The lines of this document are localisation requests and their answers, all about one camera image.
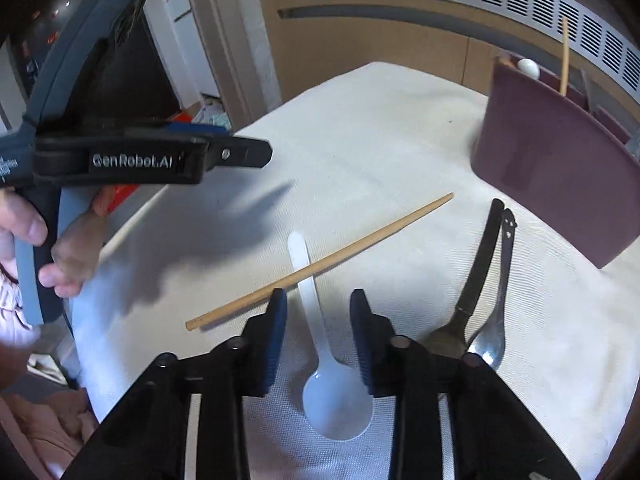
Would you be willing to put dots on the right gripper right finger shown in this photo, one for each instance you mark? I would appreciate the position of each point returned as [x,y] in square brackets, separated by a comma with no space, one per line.
[361,318]

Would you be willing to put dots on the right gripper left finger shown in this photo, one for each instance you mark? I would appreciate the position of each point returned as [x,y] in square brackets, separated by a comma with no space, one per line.
[273,330]

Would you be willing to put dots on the white plastic spoon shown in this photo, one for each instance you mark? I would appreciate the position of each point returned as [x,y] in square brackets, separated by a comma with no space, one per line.
[335,401]

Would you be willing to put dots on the white ball-handled metal spoon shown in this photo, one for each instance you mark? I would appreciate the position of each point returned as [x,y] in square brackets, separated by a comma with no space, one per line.
[529,68]

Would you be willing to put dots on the wooden chopstick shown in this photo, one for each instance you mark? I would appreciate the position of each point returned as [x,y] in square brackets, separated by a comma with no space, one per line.
[565,62]
[329,262]

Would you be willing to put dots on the person's left hand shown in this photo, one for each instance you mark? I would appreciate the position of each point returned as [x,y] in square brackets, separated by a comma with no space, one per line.
[78,251]

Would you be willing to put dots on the cream table cloth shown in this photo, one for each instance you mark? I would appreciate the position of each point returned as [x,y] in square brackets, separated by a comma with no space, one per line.
[350,156]

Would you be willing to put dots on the maroon plastic utensil caddy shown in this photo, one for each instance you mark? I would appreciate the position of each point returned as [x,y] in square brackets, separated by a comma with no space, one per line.
[548,154]

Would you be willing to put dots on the steel spoon smiley handle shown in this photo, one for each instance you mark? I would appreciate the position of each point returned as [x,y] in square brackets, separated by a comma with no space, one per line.
[489,342]

